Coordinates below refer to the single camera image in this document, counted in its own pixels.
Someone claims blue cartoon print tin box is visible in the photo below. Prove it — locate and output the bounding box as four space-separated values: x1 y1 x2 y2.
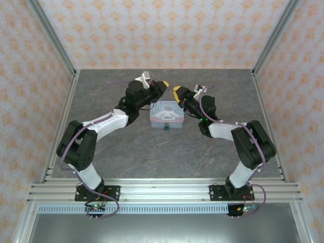
149 100 185 129

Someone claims grey metal panel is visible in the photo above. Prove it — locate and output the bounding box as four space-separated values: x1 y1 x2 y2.
26 214 306 243

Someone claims aluminium table side rail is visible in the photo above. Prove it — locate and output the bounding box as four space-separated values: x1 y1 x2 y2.
252 70 288 183
40 69 81 183

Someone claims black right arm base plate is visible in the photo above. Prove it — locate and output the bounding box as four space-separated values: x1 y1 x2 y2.
209 184 254 202

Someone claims aluminium mounting rail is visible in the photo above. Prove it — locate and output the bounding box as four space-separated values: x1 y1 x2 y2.
26 178 303 203

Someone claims aluminium frame post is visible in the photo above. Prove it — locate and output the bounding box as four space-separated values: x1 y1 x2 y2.
252 0 302 76
26 0 77 76

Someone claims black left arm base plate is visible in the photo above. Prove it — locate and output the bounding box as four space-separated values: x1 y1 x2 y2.
74 185 121 203

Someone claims grey slotted cable duct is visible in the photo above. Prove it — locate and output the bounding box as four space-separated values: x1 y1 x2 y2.
37 204 276 215

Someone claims aluminium lower frame bar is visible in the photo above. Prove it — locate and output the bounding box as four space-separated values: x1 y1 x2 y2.
14 202 38 243
290 202 317 243

